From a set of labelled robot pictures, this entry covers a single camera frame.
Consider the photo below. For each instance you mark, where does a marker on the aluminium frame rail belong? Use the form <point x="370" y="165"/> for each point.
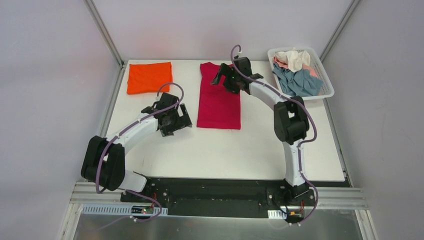
<point x="107" y="66"/>
<point x="353" y="5"/>

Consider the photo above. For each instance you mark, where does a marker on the grey blue t shirt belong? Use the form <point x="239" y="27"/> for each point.
<point x="297" y="83"/>

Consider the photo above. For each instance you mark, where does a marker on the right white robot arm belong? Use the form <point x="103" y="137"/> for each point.
<point x="290" y="119"/>

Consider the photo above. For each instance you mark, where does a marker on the light pink t shirt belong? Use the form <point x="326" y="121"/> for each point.
<point x="281" y="64"/>

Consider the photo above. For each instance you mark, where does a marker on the cream white t shirt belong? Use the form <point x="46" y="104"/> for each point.
<point x="292" y="60"/>

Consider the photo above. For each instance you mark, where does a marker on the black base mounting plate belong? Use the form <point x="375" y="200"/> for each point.
<point x="227" y="198"/>

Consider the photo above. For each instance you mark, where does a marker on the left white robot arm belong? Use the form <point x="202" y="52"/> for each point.
<point x="105" y="159"/>

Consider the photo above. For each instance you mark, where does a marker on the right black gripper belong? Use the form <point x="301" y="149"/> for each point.
<point x="224" y="75"/>

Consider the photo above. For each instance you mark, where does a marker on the folded orange t shirt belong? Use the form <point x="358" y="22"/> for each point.
<point x="148" y="78"/>

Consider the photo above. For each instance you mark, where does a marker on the right aluminium frame rail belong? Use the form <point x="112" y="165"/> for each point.
<point x="353" y="5"/>

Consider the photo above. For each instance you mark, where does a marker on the white plastic laundry basket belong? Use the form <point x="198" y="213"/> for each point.
<point x="327" y="89"/>

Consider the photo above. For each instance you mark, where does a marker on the left aluminium frame rail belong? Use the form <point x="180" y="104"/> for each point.
<point x="107" y="66"/>

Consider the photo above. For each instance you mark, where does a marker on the right white cable duct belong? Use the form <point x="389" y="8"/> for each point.
<point x="277" y="214"/>

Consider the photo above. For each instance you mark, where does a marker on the left white cable duct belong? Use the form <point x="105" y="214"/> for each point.
<point x="122" y="210"/>

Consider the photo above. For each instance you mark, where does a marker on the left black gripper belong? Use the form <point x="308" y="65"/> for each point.
<point x="180" y="119"/>

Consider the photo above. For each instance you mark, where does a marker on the white cable duct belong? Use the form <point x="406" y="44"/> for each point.
<point x="277" y="214"/>
<point x="122" y="210"/>

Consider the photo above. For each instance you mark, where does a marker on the crimson red t shirt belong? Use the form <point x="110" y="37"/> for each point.
<point x="217" y="107"/>

